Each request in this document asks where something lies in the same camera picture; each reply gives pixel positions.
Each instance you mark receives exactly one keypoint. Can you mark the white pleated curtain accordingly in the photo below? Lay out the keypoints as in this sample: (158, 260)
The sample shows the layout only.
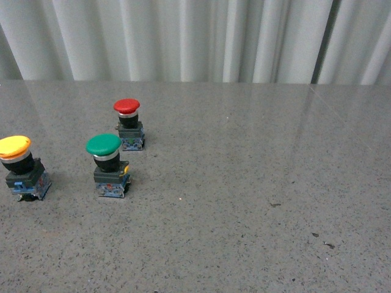
(318, 42)

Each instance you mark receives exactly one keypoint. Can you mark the red mushroom push button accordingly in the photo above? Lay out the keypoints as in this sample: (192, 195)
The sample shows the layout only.
(130, 128)

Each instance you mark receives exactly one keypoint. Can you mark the green mushroom push button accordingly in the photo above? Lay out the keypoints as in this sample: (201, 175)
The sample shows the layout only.
(111, 175)

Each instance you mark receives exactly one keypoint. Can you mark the yellow mushroom push button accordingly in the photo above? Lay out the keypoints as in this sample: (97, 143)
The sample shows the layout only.
(27, 178)

